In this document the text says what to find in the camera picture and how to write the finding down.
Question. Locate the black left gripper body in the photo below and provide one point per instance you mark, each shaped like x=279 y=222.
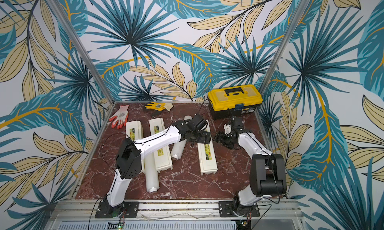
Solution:
x=201 y=137

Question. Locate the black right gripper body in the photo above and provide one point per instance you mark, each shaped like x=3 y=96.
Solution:
x=224 y=138

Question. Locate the plastic wrap roll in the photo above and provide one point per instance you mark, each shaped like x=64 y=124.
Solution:
x=152 y=180
x=177 y=150

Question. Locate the white dispenser lid yellow label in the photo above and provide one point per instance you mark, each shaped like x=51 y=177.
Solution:
x=207 y=158

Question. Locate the white wrap dispenser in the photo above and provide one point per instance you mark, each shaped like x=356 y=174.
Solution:
x=162 y=156
x=134 y=130

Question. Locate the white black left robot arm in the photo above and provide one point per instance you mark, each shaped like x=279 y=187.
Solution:
x=131 y=153

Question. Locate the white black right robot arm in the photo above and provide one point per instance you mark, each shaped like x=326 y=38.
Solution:
x=267 y=176

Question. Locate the yellow black toolbox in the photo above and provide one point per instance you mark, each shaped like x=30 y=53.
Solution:
x=233 y=101

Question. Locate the yellow black work glove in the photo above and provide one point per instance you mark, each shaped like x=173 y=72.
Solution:
x=158 y=106

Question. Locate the red white work glove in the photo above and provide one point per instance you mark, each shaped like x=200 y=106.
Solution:
x=119 y=119

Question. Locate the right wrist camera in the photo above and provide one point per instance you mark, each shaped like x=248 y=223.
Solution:
x=227 y=129

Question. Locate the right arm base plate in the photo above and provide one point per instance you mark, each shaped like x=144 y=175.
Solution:
x=238 y=209

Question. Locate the aluminium front rail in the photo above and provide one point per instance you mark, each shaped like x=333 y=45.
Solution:
x=156 y=210

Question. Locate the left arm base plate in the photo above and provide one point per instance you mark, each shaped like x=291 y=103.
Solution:
x=117 y=209

